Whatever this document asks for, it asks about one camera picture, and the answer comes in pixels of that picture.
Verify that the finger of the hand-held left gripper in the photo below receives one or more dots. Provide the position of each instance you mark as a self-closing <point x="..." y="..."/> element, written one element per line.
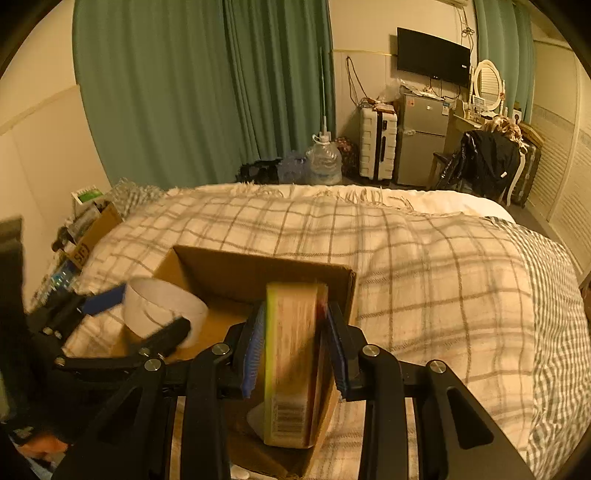
<point x="168" y="334"/>
<point x="105" y="301"/>

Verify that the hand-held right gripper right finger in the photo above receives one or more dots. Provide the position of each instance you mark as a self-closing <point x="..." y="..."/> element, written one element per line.
<point x="338" y="364"/>

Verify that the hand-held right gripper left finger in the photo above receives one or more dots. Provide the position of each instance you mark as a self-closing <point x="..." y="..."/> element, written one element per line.
<point x="251" y="360"/>

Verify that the white tape roll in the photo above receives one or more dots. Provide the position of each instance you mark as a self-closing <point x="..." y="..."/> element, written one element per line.
<point x="161" y="302"/>

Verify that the yellow carton packet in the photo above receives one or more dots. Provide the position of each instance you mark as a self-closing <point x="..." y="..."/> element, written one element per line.
<point x="291" y="364"/>

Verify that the person's left hand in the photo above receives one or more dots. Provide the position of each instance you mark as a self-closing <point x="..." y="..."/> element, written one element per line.
<point x="44" y="446"/>

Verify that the blue label water bottles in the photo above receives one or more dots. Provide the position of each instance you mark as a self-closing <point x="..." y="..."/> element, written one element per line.
<point x="57" y="279"/>

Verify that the brown cardboard box with print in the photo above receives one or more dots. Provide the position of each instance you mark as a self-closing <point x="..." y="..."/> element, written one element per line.
<point x="94" y="233"/>

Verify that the white and green box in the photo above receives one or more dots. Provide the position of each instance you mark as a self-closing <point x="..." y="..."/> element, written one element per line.
<point x="90" y="196"/>

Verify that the black bag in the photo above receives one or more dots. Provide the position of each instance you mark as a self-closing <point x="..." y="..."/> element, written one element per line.
<point x="258" y="170"/>

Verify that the pack of plastic bottles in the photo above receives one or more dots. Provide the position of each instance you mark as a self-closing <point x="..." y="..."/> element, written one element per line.
<point x="293" y="170"/>

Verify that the large clear water jug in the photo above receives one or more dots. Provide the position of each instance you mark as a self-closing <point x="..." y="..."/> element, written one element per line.
<point x="324" y="161"/>

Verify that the dark patterned bag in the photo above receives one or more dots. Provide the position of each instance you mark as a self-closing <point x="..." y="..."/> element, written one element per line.
<point x="347" y="154"/>

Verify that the bed with grey checked sheet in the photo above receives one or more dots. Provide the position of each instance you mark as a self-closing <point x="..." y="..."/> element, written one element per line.
<point x="556" y="323"/>

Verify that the wide green curtain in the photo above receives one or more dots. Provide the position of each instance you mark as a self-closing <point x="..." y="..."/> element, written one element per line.
<point x="184" y="92"/>

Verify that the white hard suitcase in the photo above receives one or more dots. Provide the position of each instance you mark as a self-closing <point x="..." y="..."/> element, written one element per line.
<point x="377" y="143"/>

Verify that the silver small fridge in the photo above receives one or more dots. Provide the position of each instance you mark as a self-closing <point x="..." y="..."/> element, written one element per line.
<point x="421" y="143"/>

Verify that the black jacket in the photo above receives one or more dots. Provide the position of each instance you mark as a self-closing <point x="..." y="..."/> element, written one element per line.
<point x="489" y="161"/>

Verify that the white chair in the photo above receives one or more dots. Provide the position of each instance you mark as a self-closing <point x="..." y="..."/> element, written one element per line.
<point x="518" y="170"/>

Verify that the white dressing table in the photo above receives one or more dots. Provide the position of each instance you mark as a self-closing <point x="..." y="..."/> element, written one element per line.
<point x="461" y="124"/>

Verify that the brown suitcase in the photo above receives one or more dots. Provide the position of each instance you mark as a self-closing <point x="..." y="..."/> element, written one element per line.
<point x="531" y="170"/>

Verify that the clear plastic bag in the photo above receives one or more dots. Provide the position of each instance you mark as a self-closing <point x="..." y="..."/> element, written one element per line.
<point x="391" y="92"/>

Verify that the tan furry garment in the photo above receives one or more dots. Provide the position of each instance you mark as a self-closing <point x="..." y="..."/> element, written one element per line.
<point x="504" y="127"/>

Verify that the white louvred wardrobe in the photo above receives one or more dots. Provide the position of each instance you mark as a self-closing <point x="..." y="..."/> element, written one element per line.
<point x="563" y="161"/>

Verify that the white oval mirror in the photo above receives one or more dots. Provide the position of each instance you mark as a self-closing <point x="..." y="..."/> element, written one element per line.
<point x="487" y="85"/>

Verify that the narrow green curtain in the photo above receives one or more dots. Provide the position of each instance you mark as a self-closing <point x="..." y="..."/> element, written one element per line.
<point x="503" y="46"/>

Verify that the black wall television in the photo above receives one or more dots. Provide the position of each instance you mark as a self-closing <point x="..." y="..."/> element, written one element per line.
<point x="431" y="55"/>

